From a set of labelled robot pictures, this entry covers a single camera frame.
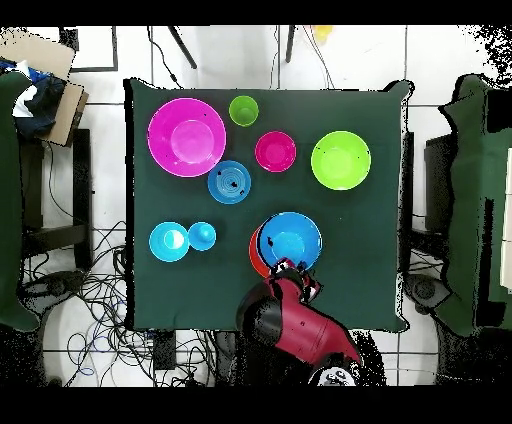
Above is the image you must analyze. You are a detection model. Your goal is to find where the large blue bowl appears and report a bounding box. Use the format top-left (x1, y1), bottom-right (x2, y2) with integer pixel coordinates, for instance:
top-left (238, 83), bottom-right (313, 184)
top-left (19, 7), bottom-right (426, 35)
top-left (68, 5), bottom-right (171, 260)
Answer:
top-left (257, 211), bottom-right (324, 273)

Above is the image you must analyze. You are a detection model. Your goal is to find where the orange-red bowl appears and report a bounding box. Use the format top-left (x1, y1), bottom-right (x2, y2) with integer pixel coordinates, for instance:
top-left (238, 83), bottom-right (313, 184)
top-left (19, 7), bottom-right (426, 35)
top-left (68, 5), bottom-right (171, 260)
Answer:
top-left (248, 225), bottom-right (274, 279)

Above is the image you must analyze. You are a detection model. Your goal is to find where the blue flat-bottomed bowl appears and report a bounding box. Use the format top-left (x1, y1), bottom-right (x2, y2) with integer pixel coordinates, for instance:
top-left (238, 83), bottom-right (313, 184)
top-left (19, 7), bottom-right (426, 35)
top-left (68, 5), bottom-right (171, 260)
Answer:
top-left (206, 159), bottom-right (252, 206)

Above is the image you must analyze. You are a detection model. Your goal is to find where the blue cup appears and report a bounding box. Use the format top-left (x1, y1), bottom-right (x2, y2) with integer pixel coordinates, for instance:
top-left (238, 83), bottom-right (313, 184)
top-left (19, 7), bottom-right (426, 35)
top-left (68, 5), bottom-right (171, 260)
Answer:
top-left (187, 221), bottom-right (218, 252)

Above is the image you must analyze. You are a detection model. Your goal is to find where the small pink-red bowl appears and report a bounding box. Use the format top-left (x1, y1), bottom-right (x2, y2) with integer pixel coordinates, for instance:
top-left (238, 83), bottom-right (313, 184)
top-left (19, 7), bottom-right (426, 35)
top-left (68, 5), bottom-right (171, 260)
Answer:
top-left (254, 130), bottom-right (298, 174)

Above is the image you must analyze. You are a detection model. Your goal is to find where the green bowl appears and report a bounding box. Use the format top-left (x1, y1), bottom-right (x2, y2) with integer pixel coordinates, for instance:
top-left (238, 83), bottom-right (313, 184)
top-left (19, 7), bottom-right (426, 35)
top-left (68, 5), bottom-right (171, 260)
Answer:
top-left (310, 130), bottom-right (372, 191)

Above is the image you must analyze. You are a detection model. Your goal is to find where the small light blue ribbed bowl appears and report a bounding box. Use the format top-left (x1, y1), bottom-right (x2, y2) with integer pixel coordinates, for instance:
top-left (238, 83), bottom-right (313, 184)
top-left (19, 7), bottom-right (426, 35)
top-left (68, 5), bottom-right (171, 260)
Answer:
top-left (148, 221), bottom-right (191, 264)

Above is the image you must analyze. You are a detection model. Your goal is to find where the large pink bowl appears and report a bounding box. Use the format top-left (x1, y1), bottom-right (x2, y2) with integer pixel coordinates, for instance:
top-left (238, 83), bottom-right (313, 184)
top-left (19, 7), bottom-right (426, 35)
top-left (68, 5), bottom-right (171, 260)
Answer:
top-left (146, 97), bottom-right (228, 178)

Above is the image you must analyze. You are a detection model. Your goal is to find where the green cup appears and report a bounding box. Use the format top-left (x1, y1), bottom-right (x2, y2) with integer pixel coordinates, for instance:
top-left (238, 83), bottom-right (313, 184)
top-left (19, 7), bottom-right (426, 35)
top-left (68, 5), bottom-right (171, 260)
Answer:
top-left (228, 94), bottom-right (260, 128)

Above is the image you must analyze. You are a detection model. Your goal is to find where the dark green tablecloth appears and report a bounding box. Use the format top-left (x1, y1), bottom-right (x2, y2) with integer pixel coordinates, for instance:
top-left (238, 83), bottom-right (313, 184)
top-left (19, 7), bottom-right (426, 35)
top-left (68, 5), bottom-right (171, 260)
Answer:
top-left (123, 77), bottom-right (415, 333)

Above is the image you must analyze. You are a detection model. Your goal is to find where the black power brick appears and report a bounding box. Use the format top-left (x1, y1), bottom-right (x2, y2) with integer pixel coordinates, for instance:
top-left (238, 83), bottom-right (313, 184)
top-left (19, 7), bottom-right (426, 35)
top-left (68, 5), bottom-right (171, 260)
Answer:
top-left (152, 331), bottom-right (178, 372)

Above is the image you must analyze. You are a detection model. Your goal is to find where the black stand leg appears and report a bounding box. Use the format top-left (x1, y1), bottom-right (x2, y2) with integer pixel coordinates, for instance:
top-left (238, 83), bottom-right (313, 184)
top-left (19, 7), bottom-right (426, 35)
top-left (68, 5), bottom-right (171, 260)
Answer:
top-left (284, 25), bottom-right (297, 64)
top-left (166, 25), bottom-right (198, 70)

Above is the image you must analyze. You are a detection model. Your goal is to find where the black box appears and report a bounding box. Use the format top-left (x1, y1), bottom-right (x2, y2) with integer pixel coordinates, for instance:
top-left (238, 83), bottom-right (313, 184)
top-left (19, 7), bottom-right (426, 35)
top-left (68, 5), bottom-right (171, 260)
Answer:
top-left (423, 133), bottom-right (455, 233)

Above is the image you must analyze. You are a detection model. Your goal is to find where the green-clothed side table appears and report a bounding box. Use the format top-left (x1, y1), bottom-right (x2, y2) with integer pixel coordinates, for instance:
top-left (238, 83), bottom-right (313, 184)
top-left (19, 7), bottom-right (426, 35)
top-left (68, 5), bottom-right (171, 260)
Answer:
top-left (0, 70), bottom-right (41, 333)
top-left (435, 73), bottom-right (512, 337)

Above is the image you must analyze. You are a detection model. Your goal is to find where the dark clothing bundle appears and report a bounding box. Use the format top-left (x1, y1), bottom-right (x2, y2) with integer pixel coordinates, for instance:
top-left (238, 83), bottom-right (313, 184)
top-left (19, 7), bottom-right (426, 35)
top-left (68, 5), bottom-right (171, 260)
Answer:
top-left (11, 59), bottom-right (68, 139)

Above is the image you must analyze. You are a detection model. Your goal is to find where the white panel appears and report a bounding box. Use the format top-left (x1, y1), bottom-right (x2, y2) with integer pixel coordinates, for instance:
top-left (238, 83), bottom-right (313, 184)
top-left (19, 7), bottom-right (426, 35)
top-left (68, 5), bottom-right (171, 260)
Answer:
top-left (499, 146), bottom-right (512, 295)

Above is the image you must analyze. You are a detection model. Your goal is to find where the cardboard box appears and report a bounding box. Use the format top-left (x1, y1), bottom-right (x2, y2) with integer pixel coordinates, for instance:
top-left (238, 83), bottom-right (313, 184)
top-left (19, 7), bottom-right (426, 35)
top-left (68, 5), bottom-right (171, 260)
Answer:
top-left (0, 26), bottom-right (90, 148)

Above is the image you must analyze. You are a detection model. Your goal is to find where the tangle of black cables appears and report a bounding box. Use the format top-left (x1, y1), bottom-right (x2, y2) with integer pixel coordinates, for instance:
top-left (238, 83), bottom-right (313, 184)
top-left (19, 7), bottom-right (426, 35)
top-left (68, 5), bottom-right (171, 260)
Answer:
top-left (19, 219), bottom-right (225, 387)

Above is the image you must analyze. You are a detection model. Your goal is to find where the black cable with plug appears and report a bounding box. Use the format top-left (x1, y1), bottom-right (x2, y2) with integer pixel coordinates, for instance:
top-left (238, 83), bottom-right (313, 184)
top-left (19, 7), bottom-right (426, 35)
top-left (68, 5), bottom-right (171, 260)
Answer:
top-left (146, 25), bottom-right (184, 89)

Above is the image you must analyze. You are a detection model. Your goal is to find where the black stool frame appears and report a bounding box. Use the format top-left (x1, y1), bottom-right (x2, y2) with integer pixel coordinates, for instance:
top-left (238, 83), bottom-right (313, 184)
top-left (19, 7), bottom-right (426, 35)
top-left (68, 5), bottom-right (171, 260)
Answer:
top-left (19, 127), bottom-right (94, 271)

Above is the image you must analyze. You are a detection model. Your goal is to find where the black pedestal foot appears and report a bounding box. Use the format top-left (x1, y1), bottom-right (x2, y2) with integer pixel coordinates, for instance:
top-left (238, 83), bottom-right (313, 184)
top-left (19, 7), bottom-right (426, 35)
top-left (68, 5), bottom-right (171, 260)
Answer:
top-left (19, 269), bottom-right (87, 309)
top-left (402, 273), bottom-right (452, 315)

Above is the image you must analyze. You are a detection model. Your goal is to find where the black floor frame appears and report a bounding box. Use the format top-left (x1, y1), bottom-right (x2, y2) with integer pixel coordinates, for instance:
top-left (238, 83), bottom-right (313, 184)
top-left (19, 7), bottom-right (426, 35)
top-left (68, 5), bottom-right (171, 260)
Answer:
top-left (58, 25), bottom-right (120, 74)

